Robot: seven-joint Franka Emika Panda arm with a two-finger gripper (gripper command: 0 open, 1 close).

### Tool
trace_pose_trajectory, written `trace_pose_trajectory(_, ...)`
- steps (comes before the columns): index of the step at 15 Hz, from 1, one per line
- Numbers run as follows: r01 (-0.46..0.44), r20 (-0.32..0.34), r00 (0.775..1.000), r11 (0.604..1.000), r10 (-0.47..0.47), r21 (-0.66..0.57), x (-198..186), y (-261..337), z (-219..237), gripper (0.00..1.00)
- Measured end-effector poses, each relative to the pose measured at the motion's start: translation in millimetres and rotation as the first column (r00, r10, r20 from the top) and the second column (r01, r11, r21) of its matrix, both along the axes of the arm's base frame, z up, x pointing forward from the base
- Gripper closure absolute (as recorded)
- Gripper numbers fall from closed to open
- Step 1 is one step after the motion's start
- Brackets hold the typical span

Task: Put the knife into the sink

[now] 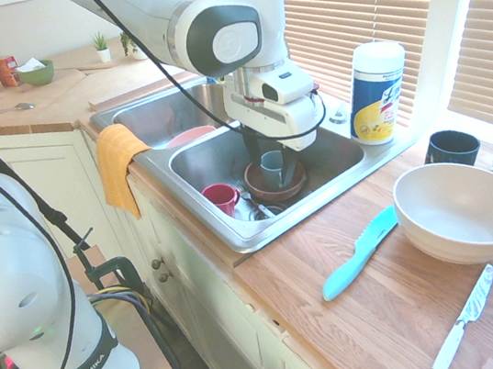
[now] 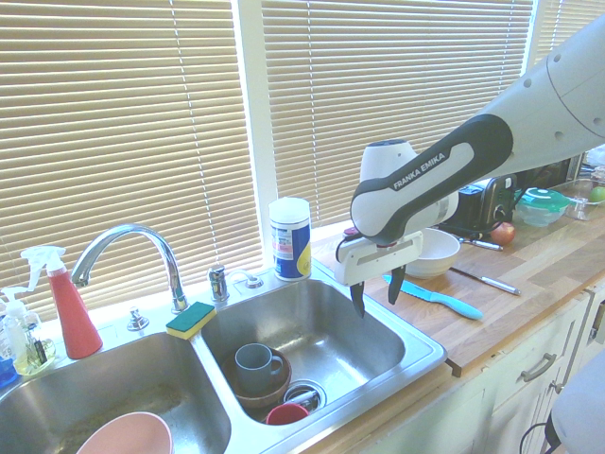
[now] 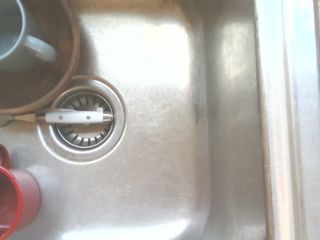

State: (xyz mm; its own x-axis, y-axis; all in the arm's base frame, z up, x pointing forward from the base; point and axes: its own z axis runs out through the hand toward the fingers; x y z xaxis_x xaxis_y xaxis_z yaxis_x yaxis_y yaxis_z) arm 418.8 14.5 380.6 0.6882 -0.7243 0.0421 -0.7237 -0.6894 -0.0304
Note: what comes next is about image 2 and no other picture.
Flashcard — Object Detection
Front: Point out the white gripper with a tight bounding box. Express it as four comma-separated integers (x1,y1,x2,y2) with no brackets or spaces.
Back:
334,231,424,320

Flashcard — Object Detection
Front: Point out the teal knife with blue handle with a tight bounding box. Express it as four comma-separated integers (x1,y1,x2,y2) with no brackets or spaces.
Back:
381,273,485,321

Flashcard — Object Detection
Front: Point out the stainless steel double sink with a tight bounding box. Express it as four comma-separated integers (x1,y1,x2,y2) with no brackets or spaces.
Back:
0,262,448,454

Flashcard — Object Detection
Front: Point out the silver table knife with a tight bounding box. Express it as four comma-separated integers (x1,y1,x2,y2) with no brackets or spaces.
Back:
448,266,523,297

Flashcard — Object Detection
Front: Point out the white ceramic bowl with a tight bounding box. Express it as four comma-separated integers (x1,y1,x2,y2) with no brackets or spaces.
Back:
405,228,462,280

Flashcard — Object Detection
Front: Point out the white blue wipes canister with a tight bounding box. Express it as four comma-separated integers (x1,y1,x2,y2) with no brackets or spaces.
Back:
268,197,313,283

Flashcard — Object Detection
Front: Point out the silver utensil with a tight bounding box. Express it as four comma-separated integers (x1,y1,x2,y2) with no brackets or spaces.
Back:
458,236,504,252

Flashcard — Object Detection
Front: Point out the metal drain strainer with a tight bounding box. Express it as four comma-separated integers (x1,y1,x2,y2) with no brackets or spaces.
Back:
282,379,328,413

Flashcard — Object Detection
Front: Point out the brown wooden bowl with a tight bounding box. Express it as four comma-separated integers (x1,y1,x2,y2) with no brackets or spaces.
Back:
221,347,293,410

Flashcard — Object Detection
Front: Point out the red apple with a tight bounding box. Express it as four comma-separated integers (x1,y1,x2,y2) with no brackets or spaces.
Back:
489,221,517,246

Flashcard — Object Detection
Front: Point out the black toaster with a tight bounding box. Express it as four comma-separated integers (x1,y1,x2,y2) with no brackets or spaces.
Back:
456,173,519,234

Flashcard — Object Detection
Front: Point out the grey ceramic mug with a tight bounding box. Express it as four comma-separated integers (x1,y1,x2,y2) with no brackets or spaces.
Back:
234,343,285,394

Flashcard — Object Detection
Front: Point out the red cup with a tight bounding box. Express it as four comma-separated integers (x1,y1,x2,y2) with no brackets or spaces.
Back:
265,402,311,427

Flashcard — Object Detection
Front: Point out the white kitchen cabinet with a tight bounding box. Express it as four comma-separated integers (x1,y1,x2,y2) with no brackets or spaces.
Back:
363,283,605,454

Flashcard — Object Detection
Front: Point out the clear container with green lid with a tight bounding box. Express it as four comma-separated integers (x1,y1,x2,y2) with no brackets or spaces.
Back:
513,186,572,230

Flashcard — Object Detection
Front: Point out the green and yellow sponge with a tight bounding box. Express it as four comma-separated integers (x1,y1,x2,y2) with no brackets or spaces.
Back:
164,302,217,341

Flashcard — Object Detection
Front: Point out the medium beige window blind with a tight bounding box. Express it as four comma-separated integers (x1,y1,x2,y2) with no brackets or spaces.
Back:
261,0,536,229

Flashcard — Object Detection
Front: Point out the dark microwave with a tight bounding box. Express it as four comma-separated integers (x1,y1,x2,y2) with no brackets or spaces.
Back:
516,154,583,189

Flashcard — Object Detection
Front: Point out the clear glass dish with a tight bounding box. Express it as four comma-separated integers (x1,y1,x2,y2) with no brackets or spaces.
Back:
563,178,605,222

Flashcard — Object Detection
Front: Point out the chrome gooseneck faucet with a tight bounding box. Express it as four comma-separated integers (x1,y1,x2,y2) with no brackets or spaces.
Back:
70,223,191,315

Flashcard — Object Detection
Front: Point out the pink bowl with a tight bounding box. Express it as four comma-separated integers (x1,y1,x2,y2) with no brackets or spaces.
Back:
75,410,174,454

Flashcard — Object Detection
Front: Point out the wide beige window blind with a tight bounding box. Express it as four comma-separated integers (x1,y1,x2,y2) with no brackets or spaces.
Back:
0,0,264,323

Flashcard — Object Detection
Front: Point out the red spray bottle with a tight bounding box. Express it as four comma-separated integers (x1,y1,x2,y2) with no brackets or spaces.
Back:
20,246,104,360

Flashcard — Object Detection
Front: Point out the narrow beige window blind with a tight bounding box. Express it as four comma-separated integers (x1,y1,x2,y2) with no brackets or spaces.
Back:
532,0,605,84

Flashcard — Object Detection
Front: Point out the round yellow liquid bottle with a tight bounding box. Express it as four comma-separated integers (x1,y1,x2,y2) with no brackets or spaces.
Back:
12,325,57,377

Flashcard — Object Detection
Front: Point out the clear pump soap bottle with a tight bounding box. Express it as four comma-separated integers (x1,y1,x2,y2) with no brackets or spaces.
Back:
0,287,29,363

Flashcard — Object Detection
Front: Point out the blue liquid bottle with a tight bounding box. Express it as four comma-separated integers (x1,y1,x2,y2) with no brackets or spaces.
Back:
0,357,18,390

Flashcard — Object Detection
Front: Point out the metal drawer handle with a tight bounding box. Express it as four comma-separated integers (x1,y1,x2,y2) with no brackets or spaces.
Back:
520,352,559,385

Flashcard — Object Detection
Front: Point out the black cable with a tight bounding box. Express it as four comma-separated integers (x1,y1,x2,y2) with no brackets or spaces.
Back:
519,419,560,454

